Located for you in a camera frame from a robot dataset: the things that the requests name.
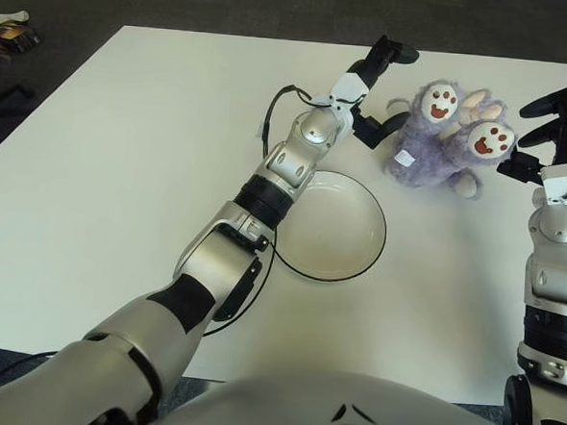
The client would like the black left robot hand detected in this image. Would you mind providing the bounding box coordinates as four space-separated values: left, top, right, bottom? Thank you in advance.
342 32 423 153

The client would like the purple plush bunny doll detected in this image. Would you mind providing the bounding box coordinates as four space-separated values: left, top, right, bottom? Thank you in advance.
381 78 521 203

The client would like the white plate with black rim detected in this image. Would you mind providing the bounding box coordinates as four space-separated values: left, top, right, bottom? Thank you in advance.
264 165 392 287

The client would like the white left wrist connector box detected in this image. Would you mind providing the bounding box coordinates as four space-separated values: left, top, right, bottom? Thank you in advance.
318 69 373 113

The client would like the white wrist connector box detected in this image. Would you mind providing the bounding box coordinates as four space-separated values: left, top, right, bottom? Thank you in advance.
318 69 373 113
538 160 567 206

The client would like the white right wrist connector box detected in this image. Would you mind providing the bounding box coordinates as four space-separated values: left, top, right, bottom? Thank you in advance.
538 160 567 206

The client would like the grey robot torso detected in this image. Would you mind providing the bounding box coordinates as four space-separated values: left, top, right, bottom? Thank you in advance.
144 358 567 425

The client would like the brown box on floor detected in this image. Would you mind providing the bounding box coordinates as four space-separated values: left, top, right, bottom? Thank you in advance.
0 17 42 54

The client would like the black chair base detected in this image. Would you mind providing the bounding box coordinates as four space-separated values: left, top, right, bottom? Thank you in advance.
0 50 38 131

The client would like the white paper sheet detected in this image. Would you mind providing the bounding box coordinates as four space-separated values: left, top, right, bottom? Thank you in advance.
0 8 31 30

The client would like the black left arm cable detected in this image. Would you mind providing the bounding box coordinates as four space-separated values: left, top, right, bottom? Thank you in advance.
203 80 321 343

